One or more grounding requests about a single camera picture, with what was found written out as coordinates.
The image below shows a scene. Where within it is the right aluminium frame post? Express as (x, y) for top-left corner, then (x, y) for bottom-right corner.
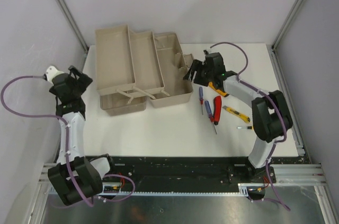
(271, 0), (324, 52)

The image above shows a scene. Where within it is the small blue red screwdriver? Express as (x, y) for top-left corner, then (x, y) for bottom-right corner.
(199, 86), (204, 114)

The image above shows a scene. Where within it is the left aluminium frame post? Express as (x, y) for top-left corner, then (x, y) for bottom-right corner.
(39, 0), (90, 52)

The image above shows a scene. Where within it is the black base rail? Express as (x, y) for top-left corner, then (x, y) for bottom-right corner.
(79, 155), (278, 201)

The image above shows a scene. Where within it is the yellow utility knife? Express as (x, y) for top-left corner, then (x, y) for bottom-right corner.
(208, 82), (229, 97)

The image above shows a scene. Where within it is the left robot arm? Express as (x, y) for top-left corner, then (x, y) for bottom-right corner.
(45, 66), (117, 206)

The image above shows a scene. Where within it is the beige plastic tool box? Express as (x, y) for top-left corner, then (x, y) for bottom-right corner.
(95, 25), (193, 116)

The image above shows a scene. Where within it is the large blue red screwdriver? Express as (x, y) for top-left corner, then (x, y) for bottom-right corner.
(204, 101), (217, 134)

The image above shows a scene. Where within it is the yellow handle screwdriver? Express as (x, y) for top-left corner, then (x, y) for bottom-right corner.
(237, 126), (254, 130)

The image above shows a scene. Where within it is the yellow black box cutter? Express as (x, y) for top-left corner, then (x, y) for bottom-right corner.
(222, 106), (251, 124)

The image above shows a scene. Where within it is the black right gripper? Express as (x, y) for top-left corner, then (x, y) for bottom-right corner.
(183, 59), (215, 87)

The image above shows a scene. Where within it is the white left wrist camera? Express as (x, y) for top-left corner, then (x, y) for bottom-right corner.
(43, 65), (64, 83)

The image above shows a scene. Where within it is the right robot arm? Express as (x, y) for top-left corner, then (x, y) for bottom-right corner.
(183, 52), (293, 182)

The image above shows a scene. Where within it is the aluminium frame post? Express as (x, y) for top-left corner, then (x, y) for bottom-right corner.
(271, 0), (324, 52)
(39, 0), (90, 52)

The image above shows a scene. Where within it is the red folding knife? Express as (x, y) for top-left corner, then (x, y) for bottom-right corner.
(213, 96), (222, 126)

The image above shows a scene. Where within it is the white cable duct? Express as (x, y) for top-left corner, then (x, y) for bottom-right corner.
(98, 184), (265, 198)

